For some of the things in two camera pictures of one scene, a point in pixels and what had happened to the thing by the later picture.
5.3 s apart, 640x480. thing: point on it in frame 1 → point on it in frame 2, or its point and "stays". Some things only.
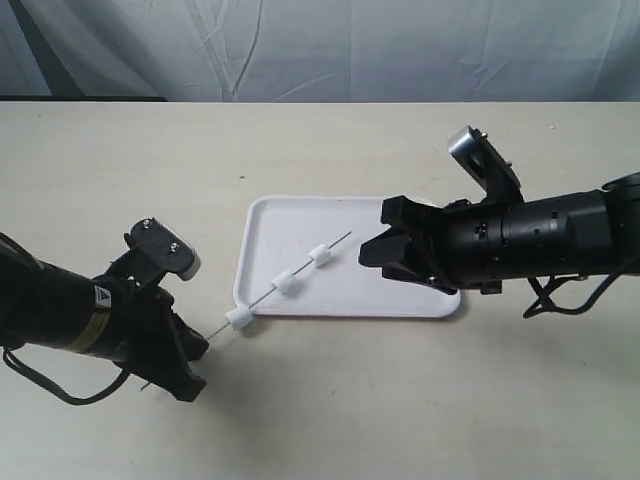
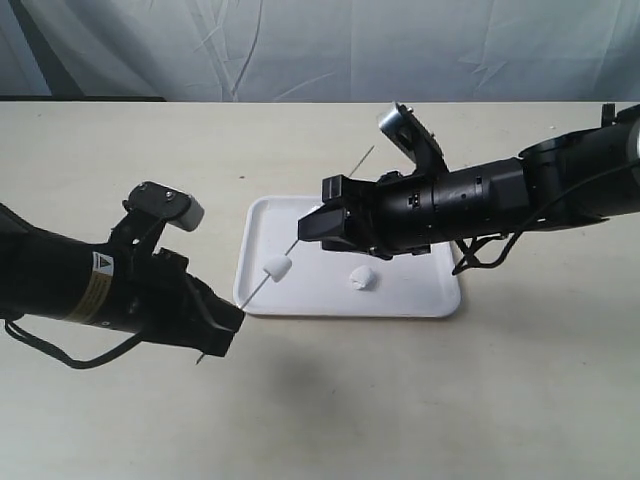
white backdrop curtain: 412,51 stays
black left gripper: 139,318 → 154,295
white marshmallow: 320,255 → 363,278
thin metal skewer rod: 295,273 → 290,251
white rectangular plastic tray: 298,256 stays
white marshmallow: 286,283 → 278,268
